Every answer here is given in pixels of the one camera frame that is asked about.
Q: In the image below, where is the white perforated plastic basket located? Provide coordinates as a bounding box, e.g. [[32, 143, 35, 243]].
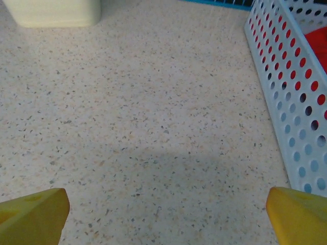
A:
[[244, 0, 327, 199]]

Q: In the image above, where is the cream knife block pink top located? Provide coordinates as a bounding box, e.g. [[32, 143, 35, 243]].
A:
[[2, 0, 102, 28]]

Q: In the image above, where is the red crumpled t-shirt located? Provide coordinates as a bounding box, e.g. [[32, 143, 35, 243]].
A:
[[303, 27, 327, 75]]

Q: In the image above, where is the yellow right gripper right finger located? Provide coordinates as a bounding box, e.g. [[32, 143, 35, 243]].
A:
[[265, 186, 327, 245]]

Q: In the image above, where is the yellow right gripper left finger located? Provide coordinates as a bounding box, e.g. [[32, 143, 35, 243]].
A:
[[0, 188, 71, 245]]

